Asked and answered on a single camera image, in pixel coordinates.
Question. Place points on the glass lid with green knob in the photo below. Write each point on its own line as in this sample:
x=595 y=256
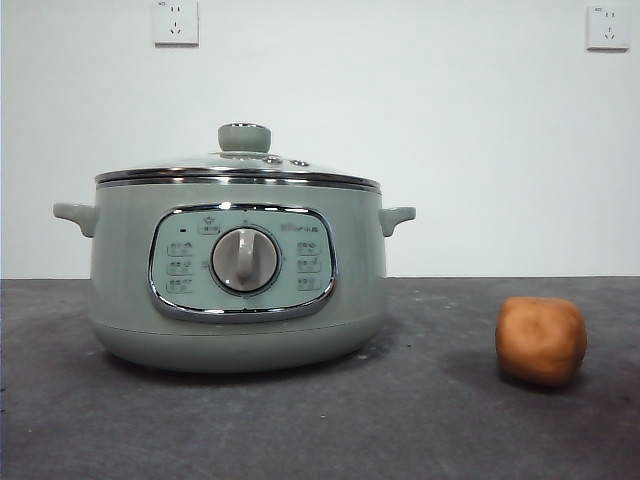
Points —
x=244 y=137

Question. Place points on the brown potato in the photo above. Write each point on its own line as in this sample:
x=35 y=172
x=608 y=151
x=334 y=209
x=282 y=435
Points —
x=540 y=340

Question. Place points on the pale green electric cooking pot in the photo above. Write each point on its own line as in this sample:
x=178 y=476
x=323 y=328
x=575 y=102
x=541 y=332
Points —
x=125 y=260

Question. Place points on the white wall socket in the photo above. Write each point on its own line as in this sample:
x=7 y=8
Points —
x=176 y=25
x=607 y=30

